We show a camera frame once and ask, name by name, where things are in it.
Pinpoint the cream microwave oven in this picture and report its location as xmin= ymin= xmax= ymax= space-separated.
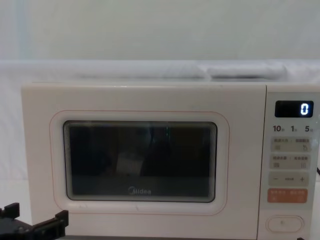
xmin=21 ymin=81 xmax=320 ymax=239

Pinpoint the oven control panel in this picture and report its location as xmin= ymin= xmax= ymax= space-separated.
xmin=261 ymin=84 xmax=320 ymax=239

